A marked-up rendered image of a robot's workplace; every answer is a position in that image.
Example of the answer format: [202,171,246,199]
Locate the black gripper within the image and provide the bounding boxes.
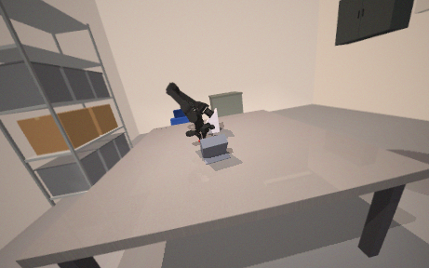
[186,119,215,140]

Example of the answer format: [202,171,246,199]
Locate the grey sloped panel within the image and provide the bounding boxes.
[200,134,231,165]

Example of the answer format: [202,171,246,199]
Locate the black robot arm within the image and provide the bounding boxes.
[166,82,214,133]

